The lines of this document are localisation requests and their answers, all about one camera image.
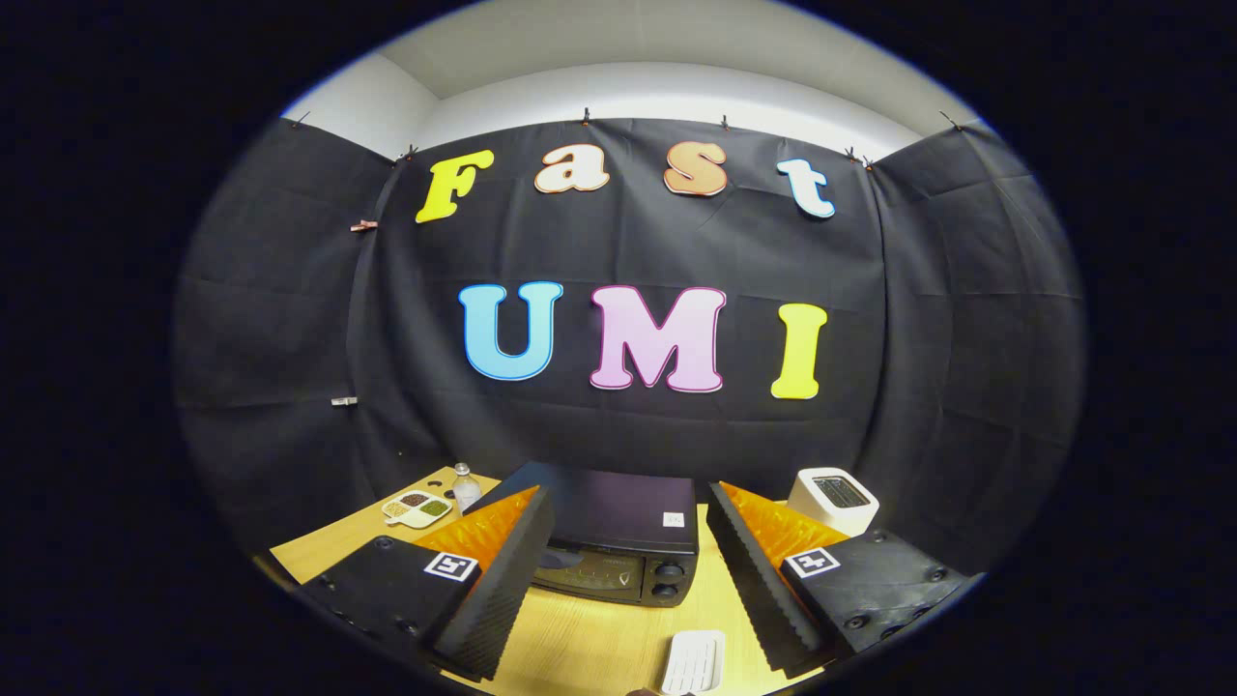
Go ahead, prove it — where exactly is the white divided dish of grains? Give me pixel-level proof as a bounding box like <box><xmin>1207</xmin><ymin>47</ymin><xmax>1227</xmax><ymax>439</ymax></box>
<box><xmin>381</xmin><ymin>490</ymin><xmax>453</xmax><ymax>530</ymax></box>

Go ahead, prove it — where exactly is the black toaster oven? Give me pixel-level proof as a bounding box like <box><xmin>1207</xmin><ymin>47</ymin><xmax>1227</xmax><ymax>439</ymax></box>
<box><xmin>464</xmin><ymin>461</ymin><xmax>700</xmax><ymax>608</ymax></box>

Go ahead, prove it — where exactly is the black backdrop cloth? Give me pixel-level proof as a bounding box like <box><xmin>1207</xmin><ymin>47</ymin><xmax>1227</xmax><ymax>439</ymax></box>
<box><xmin>174</xmin><ymin>116</ymin><xmax>1088</xmax><ymax>581</ymax></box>

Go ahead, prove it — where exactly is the white ribbed dish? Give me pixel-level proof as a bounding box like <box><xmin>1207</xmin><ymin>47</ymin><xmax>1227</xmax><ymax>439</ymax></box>
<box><xmin>660</xmin><ymin>630</ymin><xmax>727</xmax><ymax>695</ymax></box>

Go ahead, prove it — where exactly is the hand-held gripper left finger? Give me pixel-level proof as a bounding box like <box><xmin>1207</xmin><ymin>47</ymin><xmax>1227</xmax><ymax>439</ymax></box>
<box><xmin>295</xmin><ymin>485</ymin><xmax>558</xmax><ymax>682</ymax></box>

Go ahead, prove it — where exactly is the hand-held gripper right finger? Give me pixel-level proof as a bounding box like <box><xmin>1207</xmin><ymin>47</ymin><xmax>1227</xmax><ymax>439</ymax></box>
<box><xmin>705</xmin><ymin>481</ymin><xmax>971</xmax><ymax>680</ymax></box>

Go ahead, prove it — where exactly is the white bread toaster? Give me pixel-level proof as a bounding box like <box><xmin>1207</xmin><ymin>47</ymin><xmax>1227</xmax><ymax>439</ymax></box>
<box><xmin>787</xmin><ymin>467</ymin><xmax>880</xmax><ymax>538</ymax></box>

